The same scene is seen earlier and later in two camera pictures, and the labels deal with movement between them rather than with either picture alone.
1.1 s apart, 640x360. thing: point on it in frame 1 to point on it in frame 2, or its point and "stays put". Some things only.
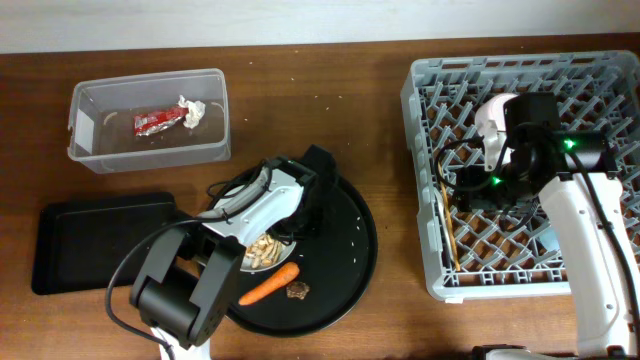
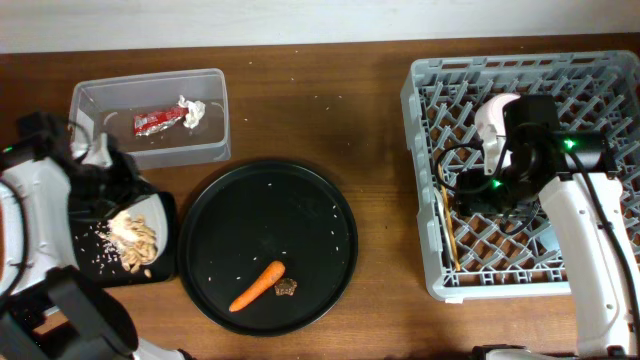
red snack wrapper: [149, 123] stays put
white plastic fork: [445, 229] stays put
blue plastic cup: [549, 239] stays put
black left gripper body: [304, 226] to [110, 186]
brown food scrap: [297, 290] to [286, 286]
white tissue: [194, 113] stays put
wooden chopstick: [448, 214] stays put
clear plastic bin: [128, 121] stays put
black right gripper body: [495, 190] stays put
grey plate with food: [264, 251] to [138, 233]
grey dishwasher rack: [522, 250] stays put
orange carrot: [283, 277] to [268, 277]
